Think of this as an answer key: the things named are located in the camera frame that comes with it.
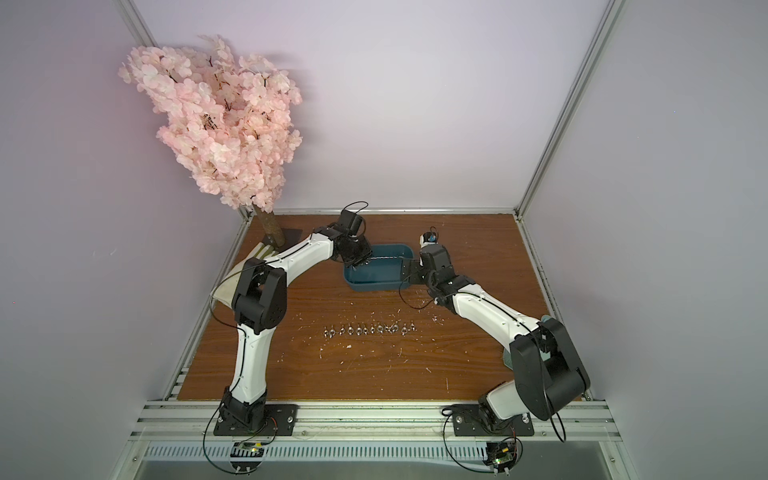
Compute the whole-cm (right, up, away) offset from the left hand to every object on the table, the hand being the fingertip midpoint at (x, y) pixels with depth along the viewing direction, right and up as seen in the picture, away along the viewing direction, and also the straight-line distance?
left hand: (378, 253), depth 99 cm
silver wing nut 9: (+8, -22, -11) cm, 26 cm away
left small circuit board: (-32, -48, -27) cm, 63 cm away
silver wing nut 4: (-3, -23, -11) cm, 26 cm away
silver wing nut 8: (+6, -22, -11) cm, 25 cm away
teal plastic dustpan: (+37, -28, -18) cm, 50 cm away
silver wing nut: (-10, -23, -11) cm, 28 cm away
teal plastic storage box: (+1, -7, +8) cm, 11 cm away
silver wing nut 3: (-6, -23, -11) cm, 26 cm away
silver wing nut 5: (-1, -22, -11) cm, 25 cm away
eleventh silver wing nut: (-15, -23, -11) cm, 30 cm away
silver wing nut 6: (+1, -22, -11) cm, 25 cm away
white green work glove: (-51, -13, -1) cm, 53 cm away
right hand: (+12, -1, -11) cm, 17 cm away
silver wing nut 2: (-8, -23, -11) cm, 27 cm away
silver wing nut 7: (+3, -22, -11) cm, 25 cm away
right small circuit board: (+31, -47, -29) cm, 63 cm away
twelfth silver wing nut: (+11, -22, -11) cm, 27 cm away
